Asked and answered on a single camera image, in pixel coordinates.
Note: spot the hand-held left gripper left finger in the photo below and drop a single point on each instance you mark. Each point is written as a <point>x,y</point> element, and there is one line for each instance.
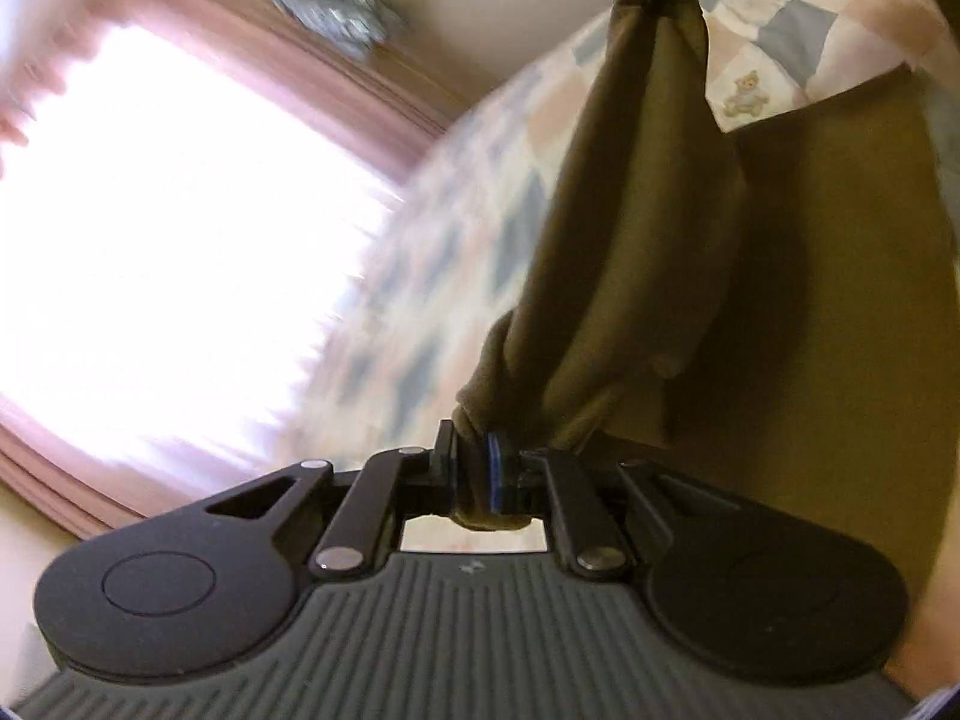
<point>448,461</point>

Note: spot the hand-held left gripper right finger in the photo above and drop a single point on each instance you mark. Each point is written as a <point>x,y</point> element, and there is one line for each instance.
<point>496,474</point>

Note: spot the brown shirt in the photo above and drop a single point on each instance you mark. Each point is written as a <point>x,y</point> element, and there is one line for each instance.
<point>622,240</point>

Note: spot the pastel patchwork bear quilt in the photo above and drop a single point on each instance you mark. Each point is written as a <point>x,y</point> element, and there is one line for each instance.
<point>480,240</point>

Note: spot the ceiling lamp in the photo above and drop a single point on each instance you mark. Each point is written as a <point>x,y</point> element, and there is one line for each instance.
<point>334,9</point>

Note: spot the pink curtain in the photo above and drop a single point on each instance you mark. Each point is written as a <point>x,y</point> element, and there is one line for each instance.
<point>352,90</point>

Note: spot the bright window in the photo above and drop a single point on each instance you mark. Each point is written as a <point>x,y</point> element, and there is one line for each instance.
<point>180,240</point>

